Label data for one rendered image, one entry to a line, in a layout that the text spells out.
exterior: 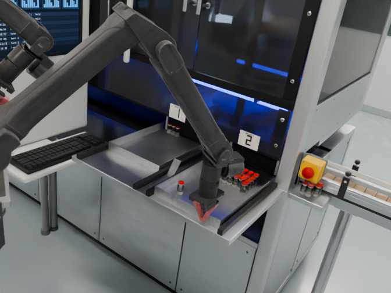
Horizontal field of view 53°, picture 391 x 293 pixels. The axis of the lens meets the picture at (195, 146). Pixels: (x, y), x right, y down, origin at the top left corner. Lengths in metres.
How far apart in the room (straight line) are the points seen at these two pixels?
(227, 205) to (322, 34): 0.63
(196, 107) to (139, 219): 1.18
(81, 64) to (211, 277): 1.34
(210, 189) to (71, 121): 0.96
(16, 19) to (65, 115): 0.79
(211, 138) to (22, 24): 0.58
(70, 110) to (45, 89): 1.11
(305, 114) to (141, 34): 0.76
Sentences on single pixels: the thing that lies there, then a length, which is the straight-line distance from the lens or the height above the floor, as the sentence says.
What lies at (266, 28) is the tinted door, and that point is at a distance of 1.41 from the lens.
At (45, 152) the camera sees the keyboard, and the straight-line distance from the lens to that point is 1.69.
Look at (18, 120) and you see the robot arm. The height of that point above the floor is 1.29.
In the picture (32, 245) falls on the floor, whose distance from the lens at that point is 2.51.
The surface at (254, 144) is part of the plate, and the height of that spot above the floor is 1.01.
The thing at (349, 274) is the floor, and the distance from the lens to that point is 2.71.
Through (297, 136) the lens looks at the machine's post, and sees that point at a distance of 1.41.
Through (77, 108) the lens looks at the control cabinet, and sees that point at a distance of 1.91.
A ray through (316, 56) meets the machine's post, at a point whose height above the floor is 1.38.
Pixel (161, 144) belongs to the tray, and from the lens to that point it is 1.67.
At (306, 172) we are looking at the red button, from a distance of 1.40.
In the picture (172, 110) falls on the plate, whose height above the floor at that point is 1.02.
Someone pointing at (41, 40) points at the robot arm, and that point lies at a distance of 1.18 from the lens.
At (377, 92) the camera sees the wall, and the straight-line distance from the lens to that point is 6.05.
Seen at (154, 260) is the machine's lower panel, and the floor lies 0.20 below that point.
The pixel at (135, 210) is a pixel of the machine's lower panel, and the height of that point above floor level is 0.43.
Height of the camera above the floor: 1.60
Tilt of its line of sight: 25 degrees down
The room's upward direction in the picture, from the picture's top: 9 degrees clockwise
